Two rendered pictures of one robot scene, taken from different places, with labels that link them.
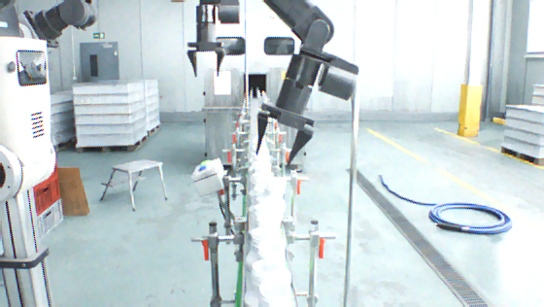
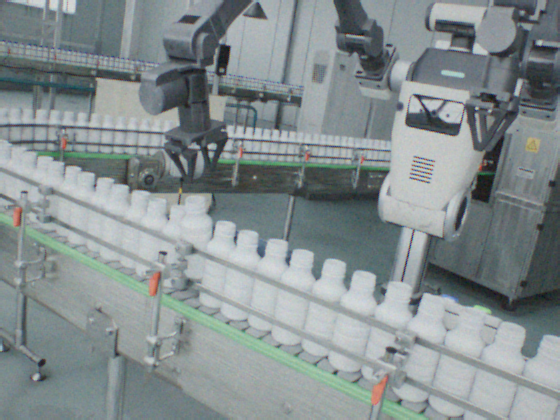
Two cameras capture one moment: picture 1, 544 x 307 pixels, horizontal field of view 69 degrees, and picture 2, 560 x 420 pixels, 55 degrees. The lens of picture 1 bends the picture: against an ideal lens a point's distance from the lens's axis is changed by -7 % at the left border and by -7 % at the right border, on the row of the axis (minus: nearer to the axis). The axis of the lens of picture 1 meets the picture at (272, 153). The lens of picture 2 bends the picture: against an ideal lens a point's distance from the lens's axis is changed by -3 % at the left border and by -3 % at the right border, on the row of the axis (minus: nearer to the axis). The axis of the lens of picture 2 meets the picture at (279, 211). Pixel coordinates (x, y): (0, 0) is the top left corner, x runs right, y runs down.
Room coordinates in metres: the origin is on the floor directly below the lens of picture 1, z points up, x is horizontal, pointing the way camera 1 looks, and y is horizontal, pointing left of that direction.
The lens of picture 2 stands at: (1.50, -0.76, 1.45)
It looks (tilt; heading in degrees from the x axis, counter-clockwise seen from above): 13 degrees down; 124
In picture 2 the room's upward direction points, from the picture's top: 10 degrees clockwise
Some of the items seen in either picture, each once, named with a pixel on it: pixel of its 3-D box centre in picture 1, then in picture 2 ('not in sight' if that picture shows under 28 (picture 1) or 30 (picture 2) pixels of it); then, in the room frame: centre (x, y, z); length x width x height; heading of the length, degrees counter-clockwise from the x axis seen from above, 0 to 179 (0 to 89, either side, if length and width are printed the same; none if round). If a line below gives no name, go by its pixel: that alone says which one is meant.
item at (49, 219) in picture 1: (28, 220); not in sight; (3.35, 2.18, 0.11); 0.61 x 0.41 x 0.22; 5
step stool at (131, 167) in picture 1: (132, 182); not in sight; (4.30, 1.51, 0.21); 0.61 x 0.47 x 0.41; 56
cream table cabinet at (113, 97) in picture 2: not in sight; (154, 148); (-2.57, 2.92, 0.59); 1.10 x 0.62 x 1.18; 75
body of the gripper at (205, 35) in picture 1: (206, 36); (499, 80); (1.24, 0.19, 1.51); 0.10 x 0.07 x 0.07; 92
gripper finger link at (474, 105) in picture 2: (213, 60); (486, 123); (1.24, 0.17, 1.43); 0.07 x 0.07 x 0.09; 2
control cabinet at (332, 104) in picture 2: not in sight; (331, 125); (-2.23, 5.62, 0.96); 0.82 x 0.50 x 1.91; 75
